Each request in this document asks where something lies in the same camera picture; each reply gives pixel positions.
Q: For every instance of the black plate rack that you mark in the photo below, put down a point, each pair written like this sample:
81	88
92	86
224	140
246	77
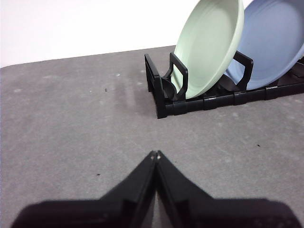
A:
213	104

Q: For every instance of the green plate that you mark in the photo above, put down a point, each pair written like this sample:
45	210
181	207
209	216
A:
209	47

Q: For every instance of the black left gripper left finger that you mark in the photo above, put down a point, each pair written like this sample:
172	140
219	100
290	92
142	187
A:
107	211

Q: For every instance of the blue plate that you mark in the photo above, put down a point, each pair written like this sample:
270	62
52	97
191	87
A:
273	47

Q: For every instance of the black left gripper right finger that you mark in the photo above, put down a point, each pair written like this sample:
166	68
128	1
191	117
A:
213	213

